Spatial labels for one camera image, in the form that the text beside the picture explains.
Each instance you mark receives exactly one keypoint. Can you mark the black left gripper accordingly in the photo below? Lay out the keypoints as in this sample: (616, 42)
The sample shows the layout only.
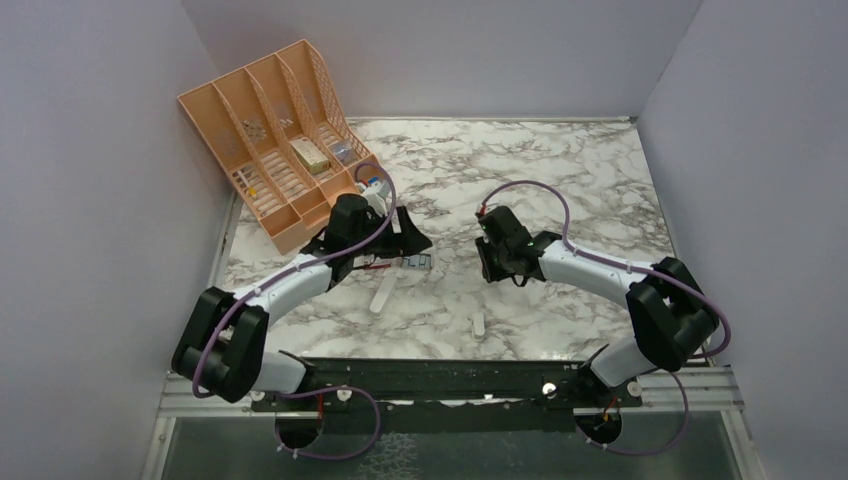
(409, 241)

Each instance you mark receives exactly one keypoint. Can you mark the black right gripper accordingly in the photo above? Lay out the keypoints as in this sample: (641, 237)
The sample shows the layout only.
(488, 269)

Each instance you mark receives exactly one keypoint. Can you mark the staple box tray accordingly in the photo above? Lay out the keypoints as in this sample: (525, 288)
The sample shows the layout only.
(422, 261)

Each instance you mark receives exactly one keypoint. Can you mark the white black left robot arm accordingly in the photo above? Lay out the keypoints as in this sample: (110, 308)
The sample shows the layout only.
(222, 348)

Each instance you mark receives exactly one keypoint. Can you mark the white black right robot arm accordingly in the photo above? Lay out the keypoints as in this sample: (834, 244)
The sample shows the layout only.
(669, 316)

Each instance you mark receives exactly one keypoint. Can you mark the long white stapler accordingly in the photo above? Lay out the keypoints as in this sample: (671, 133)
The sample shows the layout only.
(383, 293)

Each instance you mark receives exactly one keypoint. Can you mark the clear bag of clips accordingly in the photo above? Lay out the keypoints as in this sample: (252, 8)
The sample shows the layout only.
(344, 152)

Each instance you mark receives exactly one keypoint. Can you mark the yellow green box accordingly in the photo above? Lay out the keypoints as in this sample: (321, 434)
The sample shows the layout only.
(310, 156)

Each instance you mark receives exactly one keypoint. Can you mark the peach plastic desk organizer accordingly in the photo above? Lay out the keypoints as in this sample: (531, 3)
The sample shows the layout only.
(247, 118)

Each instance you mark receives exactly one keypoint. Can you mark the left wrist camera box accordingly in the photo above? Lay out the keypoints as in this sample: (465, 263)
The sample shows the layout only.
(378, 196)

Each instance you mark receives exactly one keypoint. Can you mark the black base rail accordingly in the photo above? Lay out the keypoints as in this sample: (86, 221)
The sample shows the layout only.
(352, 396)

